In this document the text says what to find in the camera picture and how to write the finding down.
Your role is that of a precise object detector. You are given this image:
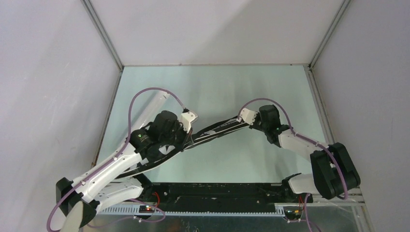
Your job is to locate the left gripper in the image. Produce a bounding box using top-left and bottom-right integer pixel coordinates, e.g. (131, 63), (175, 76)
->
(160, 120), (193, 152)

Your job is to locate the black racket bag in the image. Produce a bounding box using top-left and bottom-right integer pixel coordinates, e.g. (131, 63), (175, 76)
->
(115, 117), (250, 179)

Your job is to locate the white shuttlecock tube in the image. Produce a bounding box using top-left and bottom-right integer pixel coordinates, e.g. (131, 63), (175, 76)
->
(131, 90), (170, 132)

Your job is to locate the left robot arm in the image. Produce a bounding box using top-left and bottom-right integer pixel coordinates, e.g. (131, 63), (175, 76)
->
(56, 109), (198, 232)

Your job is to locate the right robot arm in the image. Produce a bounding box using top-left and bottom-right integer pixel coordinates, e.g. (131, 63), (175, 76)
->
(250, 105), (361, 202)

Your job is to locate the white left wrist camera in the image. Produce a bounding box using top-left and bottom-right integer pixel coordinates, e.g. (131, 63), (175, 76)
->
(178, 109), (198, 133)

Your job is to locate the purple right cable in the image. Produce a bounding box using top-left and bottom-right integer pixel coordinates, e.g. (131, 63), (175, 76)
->
(237, 98), (349, 232)

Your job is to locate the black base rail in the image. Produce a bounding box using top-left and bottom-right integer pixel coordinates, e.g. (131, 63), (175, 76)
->
(138, 182), (306, 214)

